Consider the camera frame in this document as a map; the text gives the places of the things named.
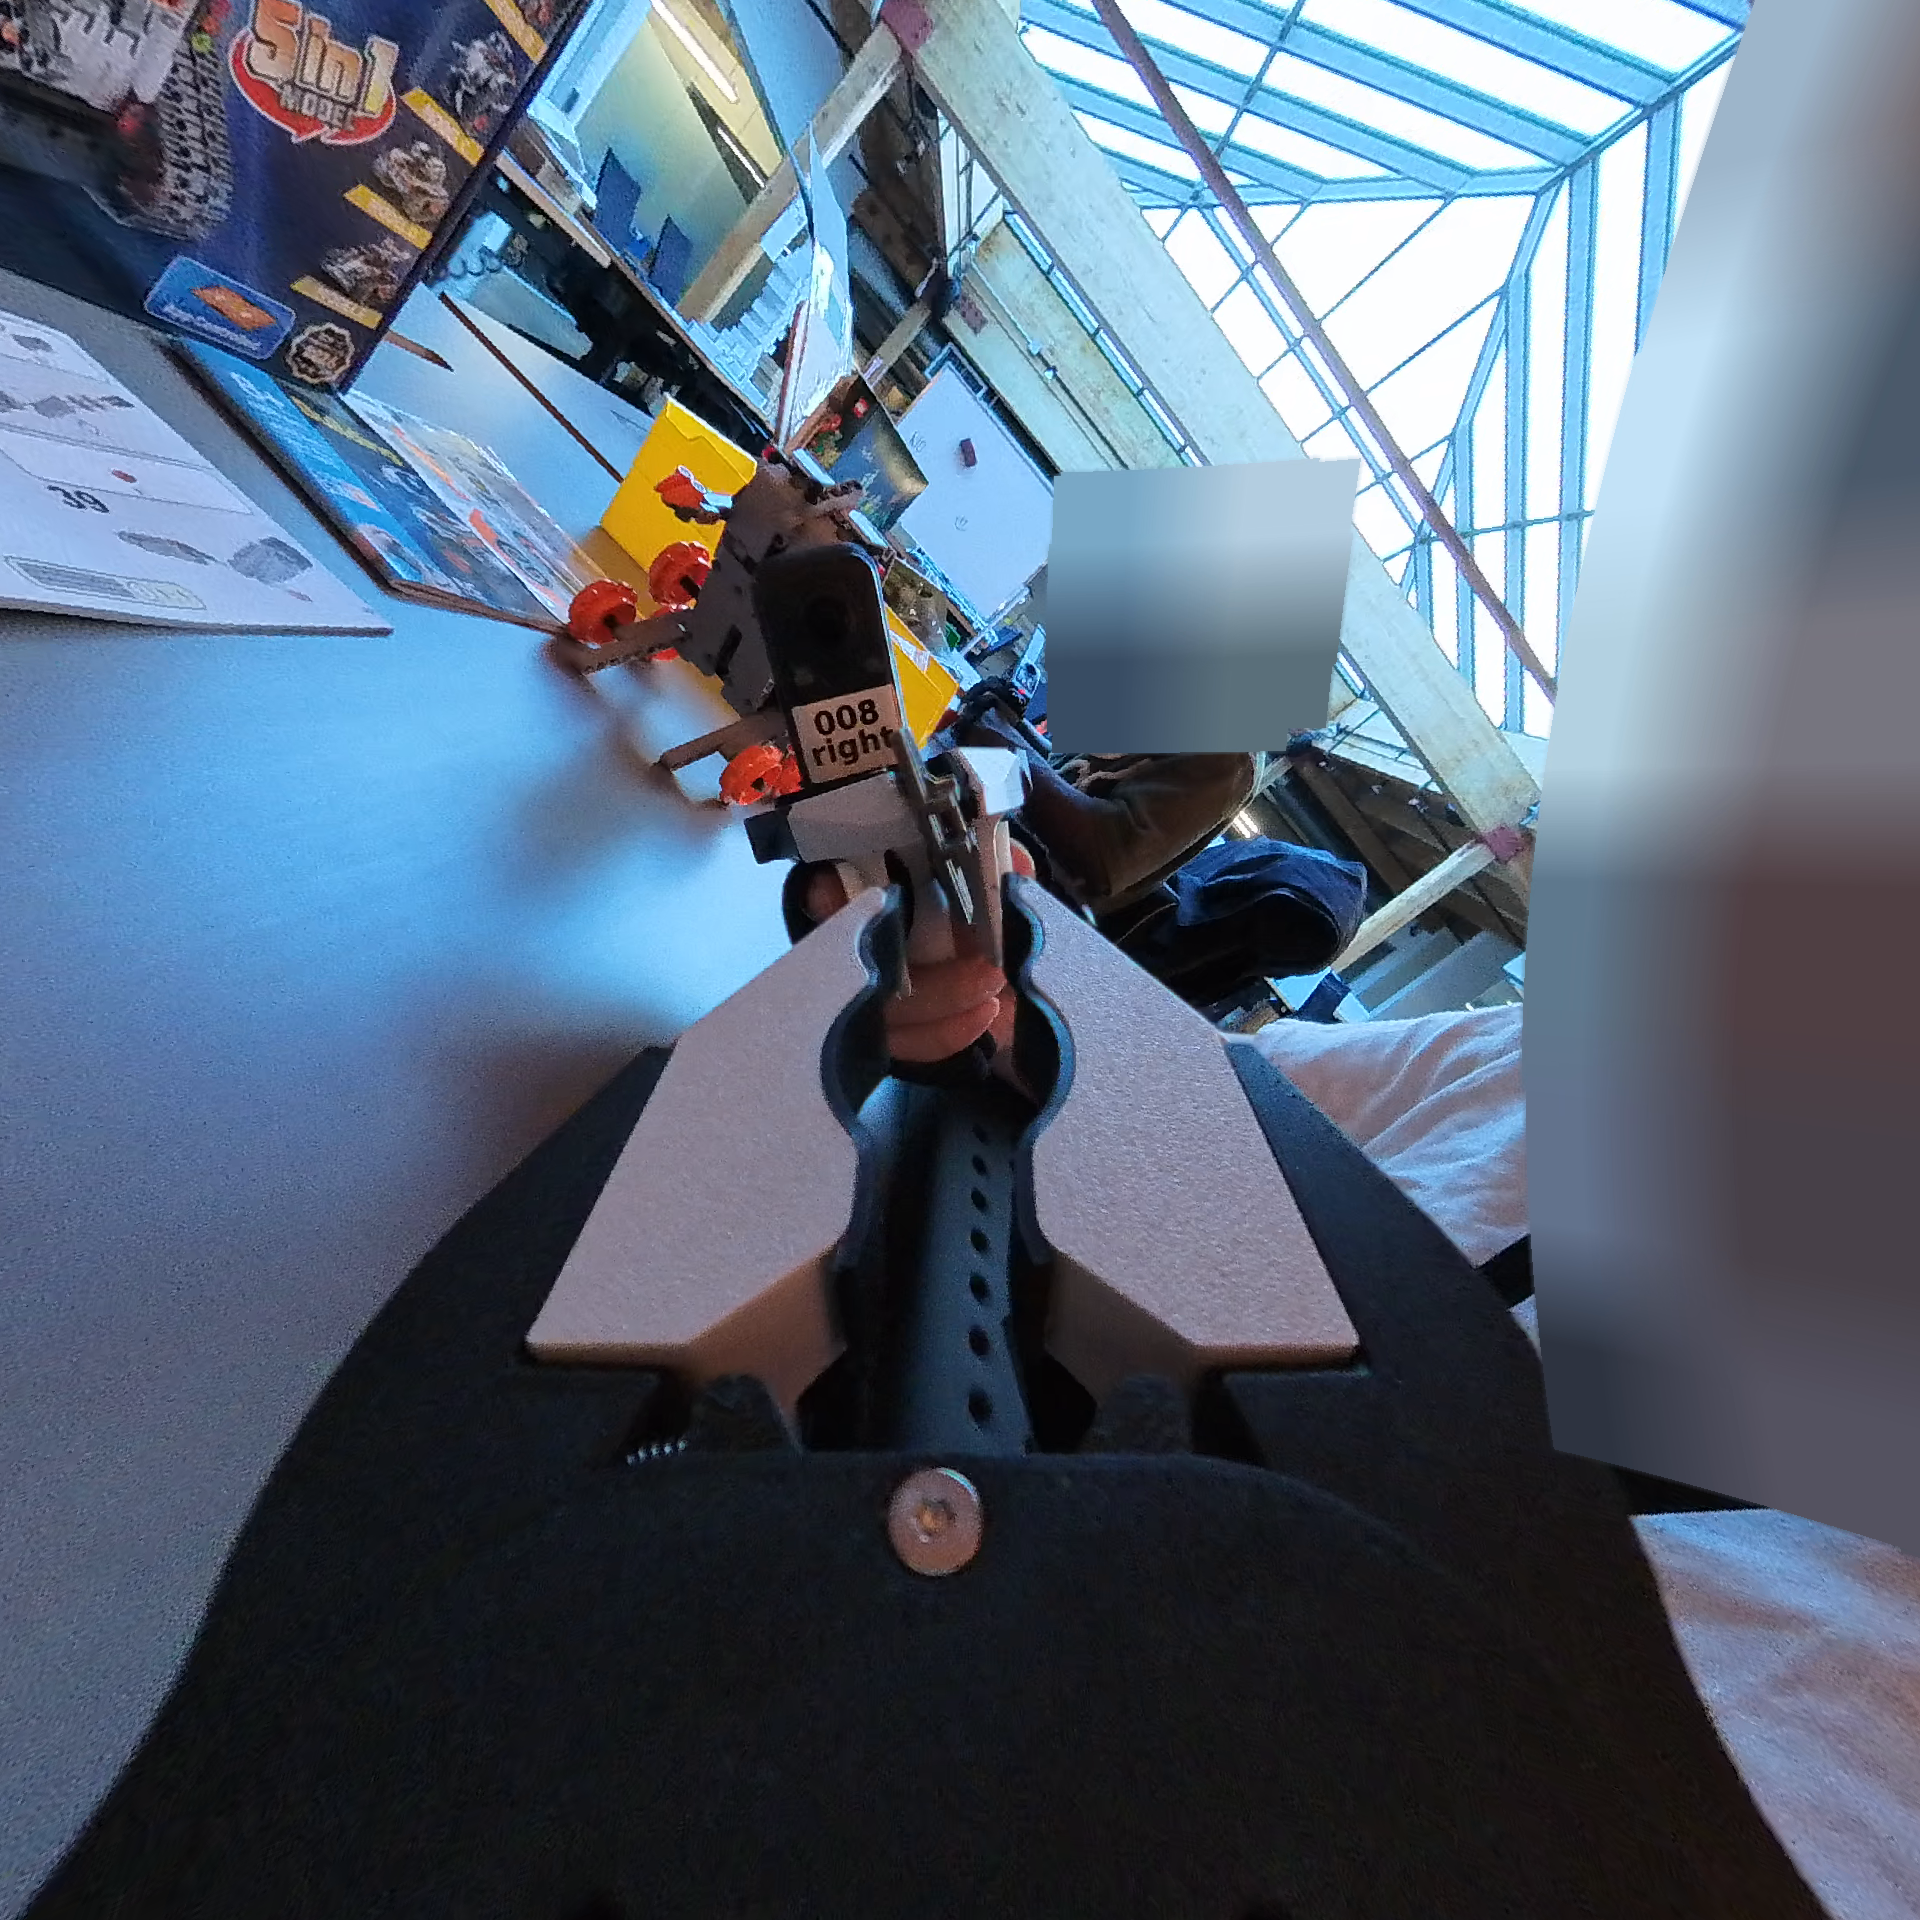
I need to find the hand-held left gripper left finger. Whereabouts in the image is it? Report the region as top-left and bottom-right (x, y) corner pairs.
(527, 884), (903, 1450)

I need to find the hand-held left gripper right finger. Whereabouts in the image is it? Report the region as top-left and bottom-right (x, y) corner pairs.
(999, 880), (1361, 1432)

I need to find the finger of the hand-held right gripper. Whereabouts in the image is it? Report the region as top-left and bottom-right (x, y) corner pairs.
(784, 748), (1033, 868)

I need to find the grey track link chain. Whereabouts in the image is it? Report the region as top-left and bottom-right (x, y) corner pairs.
(897, 732), (995, 1003)

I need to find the grey desk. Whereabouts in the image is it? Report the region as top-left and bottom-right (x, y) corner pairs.
(0, 263), (962, 1894)

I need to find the person's right hand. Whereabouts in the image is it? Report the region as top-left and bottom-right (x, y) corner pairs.
(786, 844), (1043, 1071)

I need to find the grey orange toy robot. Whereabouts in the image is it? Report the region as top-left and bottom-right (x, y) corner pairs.
(546, 458), (888, 812)

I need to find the colourful toy set box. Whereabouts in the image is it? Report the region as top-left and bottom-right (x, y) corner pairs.
(826, 406), (927, 537)

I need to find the whiteboard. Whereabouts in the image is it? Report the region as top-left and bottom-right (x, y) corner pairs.
(886, 369), (1062, 636)

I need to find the yellow plastic bin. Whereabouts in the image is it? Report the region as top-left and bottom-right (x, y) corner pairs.
(599, 399), (962, 752)

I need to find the wood-edged neighbouring table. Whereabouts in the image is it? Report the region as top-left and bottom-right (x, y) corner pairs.
(434, 286), (636, 484)

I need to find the blue building booklet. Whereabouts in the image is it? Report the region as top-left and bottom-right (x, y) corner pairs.
(180, 337), (602, 633)

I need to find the open instruction booklet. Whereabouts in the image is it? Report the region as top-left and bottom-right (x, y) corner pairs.
(0, 307), (395, 640)

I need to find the robot kit box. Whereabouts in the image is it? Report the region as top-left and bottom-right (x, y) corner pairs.
(0, 0), (594, 395)

